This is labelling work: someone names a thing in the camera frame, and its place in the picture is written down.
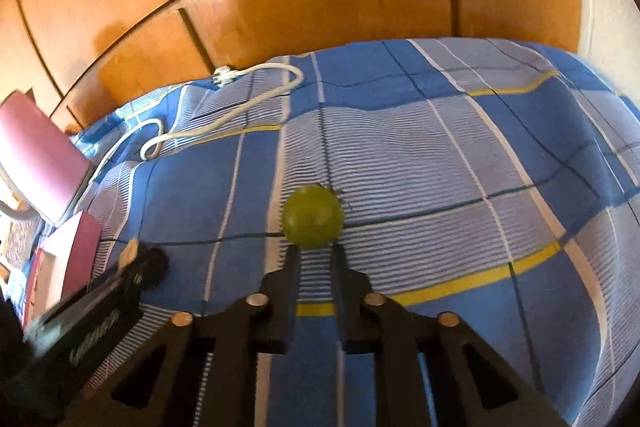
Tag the pink electric kettle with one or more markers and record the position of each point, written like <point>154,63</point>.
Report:
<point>40,147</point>

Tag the green lime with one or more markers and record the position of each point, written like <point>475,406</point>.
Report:
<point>312,217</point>

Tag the dark speckled slab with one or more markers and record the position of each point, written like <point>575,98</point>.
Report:
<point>20,239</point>

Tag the pink box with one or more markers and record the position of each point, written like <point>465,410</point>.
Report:
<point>75,252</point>

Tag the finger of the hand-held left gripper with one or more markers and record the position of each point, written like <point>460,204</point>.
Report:
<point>127,284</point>

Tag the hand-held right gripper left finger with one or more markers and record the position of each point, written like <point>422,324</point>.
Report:
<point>280,302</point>

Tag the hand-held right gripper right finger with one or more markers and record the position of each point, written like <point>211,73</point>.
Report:
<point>352,307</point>

